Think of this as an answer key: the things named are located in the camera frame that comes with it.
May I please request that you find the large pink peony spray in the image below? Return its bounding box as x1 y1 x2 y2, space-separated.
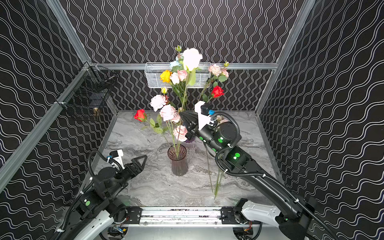
149 87 188 161

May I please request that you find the pink peony spray stem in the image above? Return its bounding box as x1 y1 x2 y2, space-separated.
199 62 230 101

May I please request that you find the yellow rose stem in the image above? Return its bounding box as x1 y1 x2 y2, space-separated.
160 70 187 113

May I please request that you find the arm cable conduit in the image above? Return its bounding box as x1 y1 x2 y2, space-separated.
53 149 124 240
209 110 340 240

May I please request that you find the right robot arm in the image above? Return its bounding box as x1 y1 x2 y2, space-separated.
180 111 314 240

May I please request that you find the black wire wall basket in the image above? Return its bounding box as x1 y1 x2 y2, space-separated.
58 63 118 122

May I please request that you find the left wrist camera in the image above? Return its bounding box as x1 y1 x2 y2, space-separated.
110 150 125 170

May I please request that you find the cream white rose stem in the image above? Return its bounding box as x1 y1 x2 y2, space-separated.
170 73 185 107

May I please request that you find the dark pink glass vase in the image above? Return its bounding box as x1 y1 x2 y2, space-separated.
167 145 189 177

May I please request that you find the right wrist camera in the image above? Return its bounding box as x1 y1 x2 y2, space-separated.
194 101 215 131

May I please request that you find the white flower stem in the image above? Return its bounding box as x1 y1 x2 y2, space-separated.
170 45 187 74

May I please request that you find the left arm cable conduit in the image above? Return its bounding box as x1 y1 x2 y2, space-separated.
53 149 124 240

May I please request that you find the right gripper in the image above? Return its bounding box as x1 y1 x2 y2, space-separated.
181 110 226 158

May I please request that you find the small red rose stem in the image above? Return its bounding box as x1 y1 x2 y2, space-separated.
134 109 171 145

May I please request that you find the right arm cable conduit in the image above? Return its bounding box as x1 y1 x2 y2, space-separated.
209 110 340 240

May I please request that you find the cream pink rose stem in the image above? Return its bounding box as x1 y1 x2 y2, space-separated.
176 47 204 151

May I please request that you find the pink spray flower stem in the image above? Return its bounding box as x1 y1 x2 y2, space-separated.
214 116 228 199

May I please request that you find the pink rosebud stem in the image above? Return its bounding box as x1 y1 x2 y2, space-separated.
178 70 188 90

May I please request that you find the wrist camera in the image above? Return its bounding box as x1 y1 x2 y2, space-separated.
194 101 215 131
110 150 125 170

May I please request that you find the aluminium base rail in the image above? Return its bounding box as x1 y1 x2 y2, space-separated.
61 205 301 228

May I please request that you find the white mesh wall basket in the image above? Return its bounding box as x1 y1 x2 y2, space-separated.
144 62 212 89

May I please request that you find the large red rose stem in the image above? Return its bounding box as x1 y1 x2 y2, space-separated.
203 86 224 103

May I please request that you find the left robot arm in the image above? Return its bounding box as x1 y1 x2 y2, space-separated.
54 151 148 240

